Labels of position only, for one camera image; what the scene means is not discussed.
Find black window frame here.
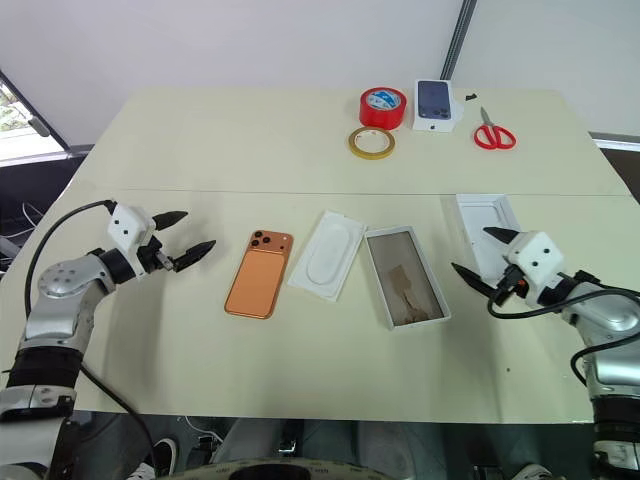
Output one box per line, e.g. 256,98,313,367
0,68,96,164

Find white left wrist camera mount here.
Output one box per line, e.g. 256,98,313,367
106,203,157,279

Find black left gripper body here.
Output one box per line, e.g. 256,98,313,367
135,237,177,275

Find white background cables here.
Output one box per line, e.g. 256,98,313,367
0,199,47,244

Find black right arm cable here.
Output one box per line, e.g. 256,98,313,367
486,269,640,387

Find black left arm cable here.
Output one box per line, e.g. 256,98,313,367
24,199,159,476

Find red tape roll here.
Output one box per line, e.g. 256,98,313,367
358,86,408,131

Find white moulded insert tray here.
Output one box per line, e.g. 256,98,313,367
286,209,368,305

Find white box with blue phone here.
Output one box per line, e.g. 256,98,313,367
411,78,466,135

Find white phone box base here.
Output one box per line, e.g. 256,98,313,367
364,225,453,333

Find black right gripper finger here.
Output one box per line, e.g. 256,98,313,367
450,262,501,302
482,225,522,251

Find yellow tape roll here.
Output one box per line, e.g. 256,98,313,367
345,125,398,162

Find grey metal wall strip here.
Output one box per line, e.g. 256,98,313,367
439,0,479,81

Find white phone box lid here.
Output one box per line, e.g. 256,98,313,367
454,193,524,281

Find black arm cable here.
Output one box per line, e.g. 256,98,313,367
486,269,640,387
24,199,159,476

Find orange smartphone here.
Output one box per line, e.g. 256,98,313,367
223,228,295,320

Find red handled scissors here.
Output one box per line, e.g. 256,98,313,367
473,105,517,152

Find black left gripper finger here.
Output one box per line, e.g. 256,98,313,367
151,210,190,233
172,239,218,274

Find dark rounded housing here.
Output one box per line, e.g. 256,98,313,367
172,455,484,480

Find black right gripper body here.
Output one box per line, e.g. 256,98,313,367
491,264,531,306

